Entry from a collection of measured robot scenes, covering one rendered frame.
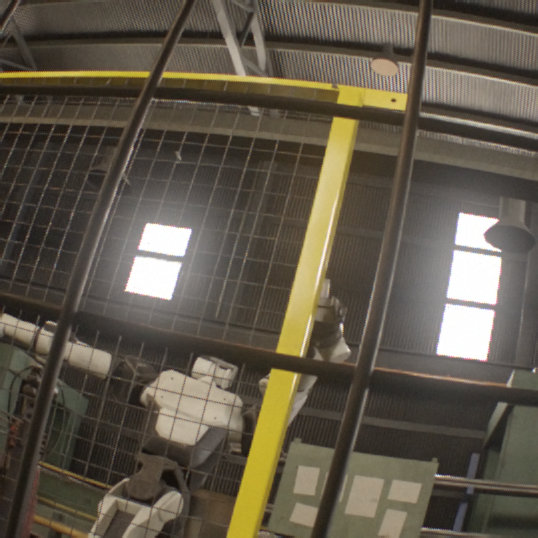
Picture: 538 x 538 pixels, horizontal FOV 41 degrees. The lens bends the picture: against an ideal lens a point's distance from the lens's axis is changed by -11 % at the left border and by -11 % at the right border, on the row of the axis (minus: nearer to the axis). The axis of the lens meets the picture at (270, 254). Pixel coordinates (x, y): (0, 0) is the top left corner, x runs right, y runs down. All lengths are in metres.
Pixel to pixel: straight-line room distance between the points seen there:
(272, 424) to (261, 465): 0.09
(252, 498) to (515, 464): 8.58
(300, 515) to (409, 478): 1.11
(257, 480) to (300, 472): 6.08
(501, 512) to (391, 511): 2.76
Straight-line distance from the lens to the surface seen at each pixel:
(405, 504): 7.42
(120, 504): 2.08
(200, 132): 5.50
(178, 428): 2.19
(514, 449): 9.98
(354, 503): 7.44
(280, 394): 1.50
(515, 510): 9.88
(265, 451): 1.48
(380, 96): 1.84
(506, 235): 10.93
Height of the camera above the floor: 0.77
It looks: 22 degrees up
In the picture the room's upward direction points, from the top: 15 degrees clockwise
